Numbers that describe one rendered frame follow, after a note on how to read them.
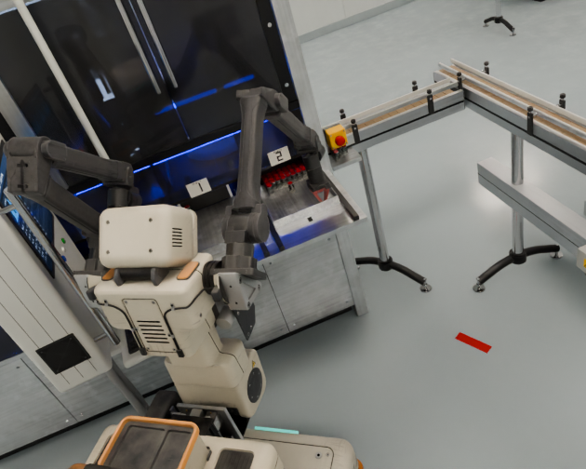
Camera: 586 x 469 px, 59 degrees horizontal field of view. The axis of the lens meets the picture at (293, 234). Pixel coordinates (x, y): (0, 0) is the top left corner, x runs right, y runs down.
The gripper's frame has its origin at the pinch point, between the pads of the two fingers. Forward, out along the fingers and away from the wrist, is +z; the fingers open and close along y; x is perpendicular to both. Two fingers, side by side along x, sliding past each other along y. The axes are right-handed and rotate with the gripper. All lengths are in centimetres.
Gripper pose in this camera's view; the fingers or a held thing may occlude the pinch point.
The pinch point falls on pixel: (324, 203)
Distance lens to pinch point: 192.4
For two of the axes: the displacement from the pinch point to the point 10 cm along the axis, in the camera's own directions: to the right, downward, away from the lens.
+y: -2.3, -3.6, 9.0
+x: -9.3, 3.6, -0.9
